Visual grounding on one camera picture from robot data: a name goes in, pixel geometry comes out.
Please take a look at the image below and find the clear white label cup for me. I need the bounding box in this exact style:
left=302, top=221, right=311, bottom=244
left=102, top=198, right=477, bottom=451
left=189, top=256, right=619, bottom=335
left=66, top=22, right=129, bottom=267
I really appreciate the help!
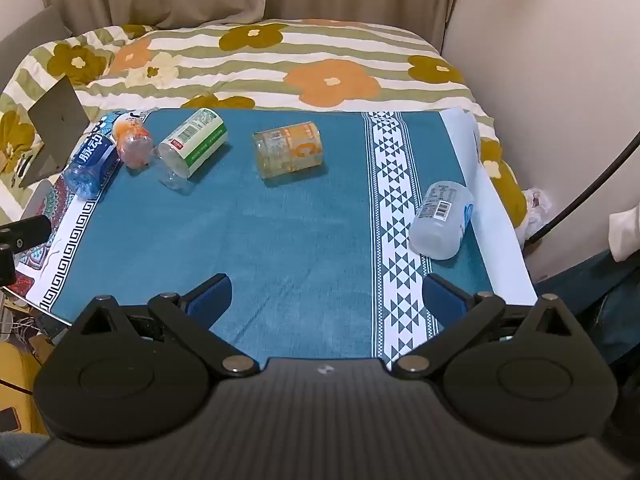
left=409, top=181, right=474, bottom=261

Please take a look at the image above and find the blue label bottle cup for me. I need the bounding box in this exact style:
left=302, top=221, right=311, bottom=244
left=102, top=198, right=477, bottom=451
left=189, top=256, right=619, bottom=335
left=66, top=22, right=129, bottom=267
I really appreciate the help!
left=63, top=112, right=122, bottom=200

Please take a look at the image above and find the orange label small bottle cup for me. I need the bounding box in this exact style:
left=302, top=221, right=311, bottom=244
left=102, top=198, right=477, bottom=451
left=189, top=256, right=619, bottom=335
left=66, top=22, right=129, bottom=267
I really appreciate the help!
left=112, top=114, right=153, bottom=170

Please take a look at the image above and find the green white label cup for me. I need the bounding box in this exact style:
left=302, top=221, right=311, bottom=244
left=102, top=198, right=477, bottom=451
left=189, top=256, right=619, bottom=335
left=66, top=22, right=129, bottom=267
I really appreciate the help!
left=156, top=107, right=228, bottom=193

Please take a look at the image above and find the orange label yellowish cup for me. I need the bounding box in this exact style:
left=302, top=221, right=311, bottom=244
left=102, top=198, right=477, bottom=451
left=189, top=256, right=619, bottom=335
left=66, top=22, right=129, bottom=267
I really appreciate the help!
left=252, top=122, right=323, bottom=179

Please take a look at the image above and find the white paper sheet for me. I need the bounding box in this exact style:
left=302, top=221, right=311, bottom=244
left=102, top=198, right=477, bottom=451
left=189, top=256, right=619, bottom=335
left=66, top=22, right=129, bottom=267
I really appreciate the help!
left=439, top=108, right=537, bottom=306

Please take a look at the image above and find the teal patterned cloth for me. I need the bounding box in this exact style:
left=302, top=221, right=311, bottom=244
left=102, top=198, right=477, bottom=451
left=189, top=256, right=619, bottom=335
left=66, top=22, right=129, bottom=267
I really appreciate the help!
left=18, top=110, right=494, bottom=361

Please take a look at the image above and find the grey headboard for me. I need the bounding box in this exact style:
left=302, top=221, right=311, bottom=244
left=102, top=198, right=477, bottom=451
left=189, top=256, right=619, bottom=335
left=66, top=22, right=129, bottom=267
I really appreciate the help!
left=0, top=6, right=70, bottom=90

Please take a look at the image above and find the floral striped bed quilt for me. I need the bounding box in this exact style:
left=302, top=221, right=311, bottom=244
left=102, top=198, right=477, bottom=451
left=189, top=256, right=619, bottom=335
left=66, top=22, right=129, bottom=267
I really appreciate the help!
left=1, top=20, right=527, bottom=226

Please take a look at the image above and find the black cable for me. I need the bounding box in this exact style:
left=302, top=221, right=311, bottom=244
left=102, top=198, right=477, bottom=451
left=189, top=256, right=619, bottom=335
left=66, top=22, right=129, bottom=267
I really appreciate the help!
left=527, top=131, right=640, bottom=246

